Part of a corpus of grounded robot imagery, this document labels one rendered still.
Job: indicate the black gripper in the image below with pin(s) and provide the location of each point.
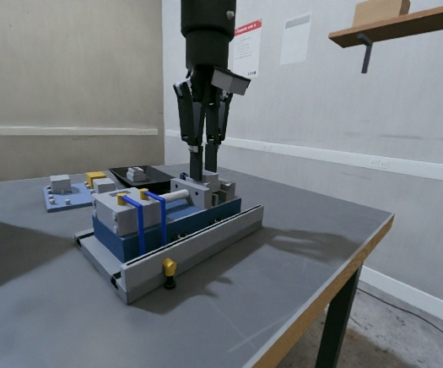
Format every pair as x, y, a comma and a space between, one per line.
204, 49

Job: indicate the yellow rectangular block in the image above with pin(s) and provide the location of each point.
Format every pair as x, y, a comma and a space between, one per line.
94, 175

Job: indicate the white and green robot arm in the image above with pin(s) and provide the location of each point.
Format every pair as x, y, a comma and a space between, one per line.
218, 16

